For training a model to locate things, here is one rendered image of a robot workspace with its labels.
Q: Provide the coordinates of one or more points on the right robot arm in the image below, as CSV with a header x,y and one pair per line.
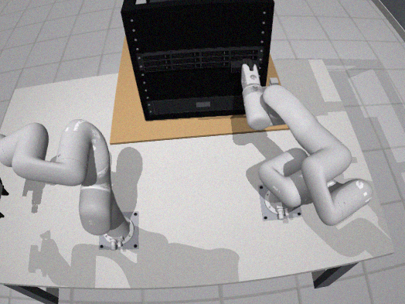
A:
x,y
288,187

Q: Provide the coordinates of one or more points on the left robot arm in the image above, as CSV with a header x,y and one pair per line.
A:
x,y
79,141

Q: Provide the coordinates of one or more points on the black metal rack frame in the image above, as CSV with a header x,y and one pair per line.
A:
x,y
166,25

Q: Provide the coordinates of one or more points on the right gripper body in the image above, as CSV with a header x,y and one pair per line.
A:
x,y
249,78

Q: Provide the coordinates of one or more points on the tan flat board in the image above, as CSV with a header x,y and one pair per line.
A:
x,y
129,125

